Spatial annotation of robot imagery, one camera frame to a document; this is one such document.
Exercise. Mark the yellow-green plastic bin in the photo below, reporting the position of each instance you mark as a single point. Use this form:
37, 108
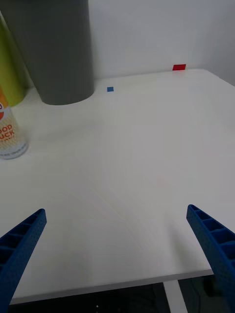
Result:
9, 71

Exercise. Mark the orange and white drink can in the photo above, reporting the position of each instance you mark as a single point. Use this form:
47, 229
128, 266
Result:
9, 132

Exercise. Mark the white table leg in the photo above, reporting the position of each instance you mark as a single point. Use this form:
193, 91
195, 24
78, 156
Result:
174, 297

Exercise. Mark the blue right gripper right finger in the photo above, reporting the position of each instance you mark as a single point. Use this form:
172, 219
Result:
218, 247

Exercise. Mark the grey plastic bin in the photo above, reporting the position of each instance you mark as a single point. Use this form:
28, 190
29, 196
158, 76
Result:
61, 49

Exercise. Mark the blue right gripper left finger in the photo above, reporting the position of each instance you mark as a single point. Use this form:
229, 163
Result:
19, 249

